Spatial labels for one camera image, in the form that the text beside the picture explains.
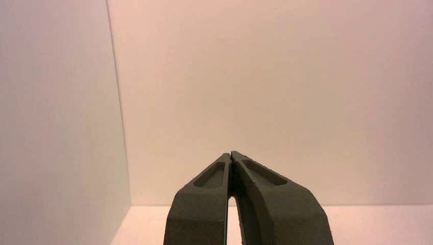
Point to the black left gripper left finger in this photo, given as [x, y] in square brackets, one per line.
[199, 213]

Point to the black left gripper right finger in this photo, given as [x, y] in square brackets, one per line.
[287, 213]

